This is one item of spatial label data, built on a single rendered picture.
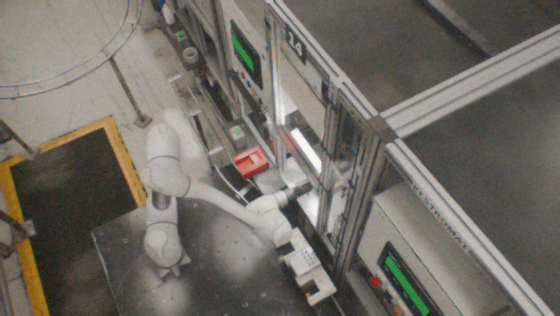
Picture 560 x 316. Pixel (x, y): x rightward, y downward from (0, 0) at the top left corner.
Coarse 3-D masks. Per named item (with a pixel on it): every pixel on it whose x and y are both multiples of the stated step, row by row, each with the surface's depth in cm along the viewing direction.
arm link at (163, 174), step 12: (168, 156) 176; (144, 168) 172; (156, 168) 171; (168, 168) 173; (180, 168) 178; (144, 180) 170; (156, 180) 170; (168, 180) 172; (180, 180) 176; (168, 192) 174; (180, 192) 177
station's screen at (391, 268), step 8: (392, 256) 131; (384, 264) 141; (392, 264) 134; (384, 272) 144; (392, 272) 138; (400, 272) 131; (392, 280) 141; (400, 280) 134; (408, 280) 129; (400, 288) 138; (408, 288) 131; (416, 288) 126; (408, 296) 135; (416, 296) 129; (408, 304) 138; (416, 304) 132; (424, 304) 126; (416, 312) 135; (424, 312) 129; (432, 312) 123
